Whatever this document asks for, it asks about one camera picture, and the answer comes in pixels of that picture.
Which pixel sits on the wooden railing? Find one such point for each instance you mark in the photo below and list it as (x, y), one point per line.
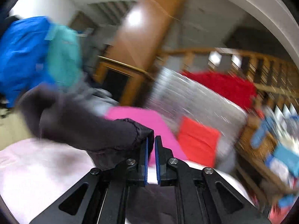
(268, 88)

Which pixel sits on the light grey garment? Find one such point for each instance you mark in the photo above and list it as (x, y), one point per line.
(102, 101)

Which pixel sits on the blue jacket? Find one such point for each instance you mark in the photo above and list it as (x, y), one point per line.
(21, 58)

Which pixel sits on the wooden cabinet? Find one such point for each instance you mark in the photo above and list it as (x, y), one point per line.
(102, 67)

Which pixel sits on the red fuzzy blanket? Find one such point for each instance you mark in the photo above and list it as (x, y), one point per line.
(229, 88)

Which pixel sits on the white pink blanket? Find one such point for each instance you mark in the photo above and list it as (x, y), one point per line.
(35, 168)

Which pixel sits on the teal garment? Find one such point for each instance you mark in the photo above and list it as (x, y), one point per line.
(63, 58)

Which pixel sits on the silver grey cushion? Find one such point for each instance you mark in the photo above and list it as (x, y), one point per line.
(198, 102)

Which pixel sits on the pink pillow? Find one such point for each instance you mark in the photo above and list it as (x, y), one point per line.
(149, 119)

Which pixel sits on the dark grey jacket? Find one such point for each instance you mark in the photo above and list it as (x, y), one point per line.
(77, 121)

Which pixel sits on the red cloth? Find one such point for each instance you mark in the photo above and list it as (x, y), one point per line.
(198, 140)

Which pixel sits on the light blue box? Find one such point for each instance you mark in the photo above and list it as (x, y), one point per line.
(285, 158)

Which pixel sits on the wooden column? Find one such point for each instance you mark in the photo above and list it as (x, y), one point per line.
(140, 42)

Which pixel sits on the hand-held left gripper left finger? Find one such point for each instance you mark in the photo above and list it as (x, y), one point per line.
(146, 161)

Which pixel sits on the blue cloth item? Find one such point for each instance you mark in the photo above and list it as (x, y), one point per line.
(261, 133)

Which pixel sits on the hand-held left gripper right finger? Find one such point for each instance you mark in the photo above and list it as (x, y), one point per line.
(158, 161)

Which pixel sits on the wooden side table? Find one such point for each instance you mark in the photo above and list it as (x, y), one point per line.
(254, 158)

